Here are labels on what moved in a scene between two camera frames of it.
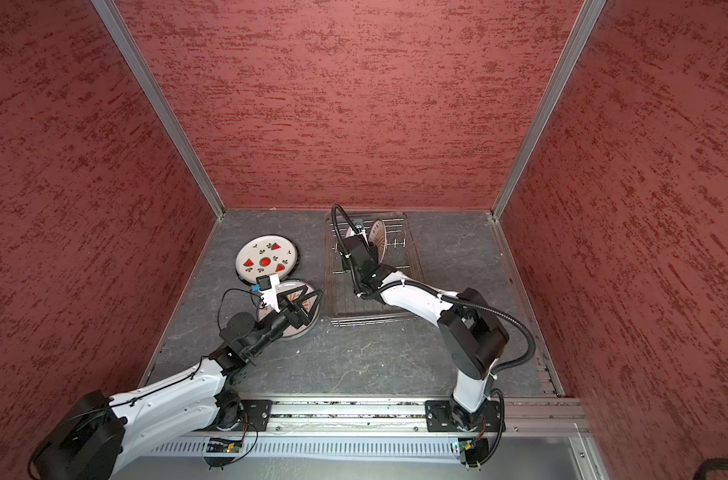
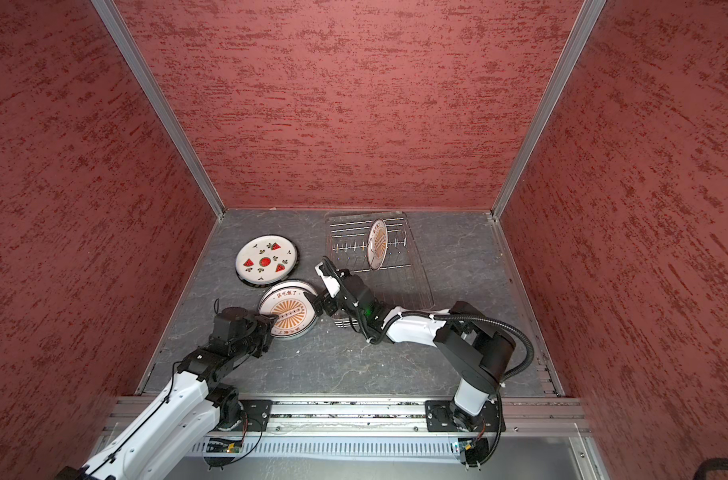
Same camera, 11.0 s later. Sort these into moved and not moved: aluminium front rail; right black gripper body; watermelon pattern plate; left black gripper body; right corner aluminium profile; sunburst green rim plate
Moved: right black gripper body; left black gripper body
Not moved: right corner aluminium profile; sunburst green rim plate; aluminium front rail; watermelon pattern plate
